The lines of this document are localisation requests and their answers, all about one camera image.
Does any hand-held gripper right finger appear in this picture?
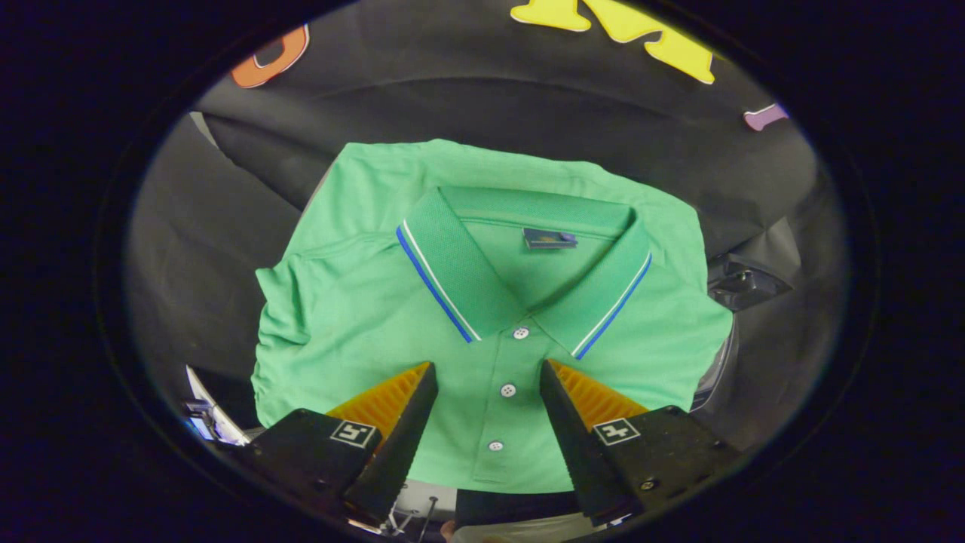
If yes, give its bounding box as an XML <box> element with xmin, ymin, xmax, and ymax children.
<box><xmin>539</xmin><ymin>359</ymin><xmax>743</xmax><ymax>527</ymax></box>

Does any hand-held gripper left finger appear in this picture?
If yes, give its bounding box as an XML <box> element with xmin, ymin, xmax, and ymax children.
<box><xmin>241</xmin><ymin>362</ymin><xmax>440</xmax><ymax>529</ymax></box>

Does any green polo shirt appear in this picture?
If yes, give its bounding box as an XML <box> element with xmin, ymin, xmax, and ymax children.
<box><xmin>251</xmin><ymin>140</ymin><xmax>734</xmax><ymax>495</ymax></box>

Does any grey washing machine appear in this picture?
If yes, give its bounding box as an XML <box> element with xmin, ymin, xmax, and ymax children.
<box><xmin>690</xmin><ymin>317</ymin><xmax>740</xmax><ymax>412</ymax></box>

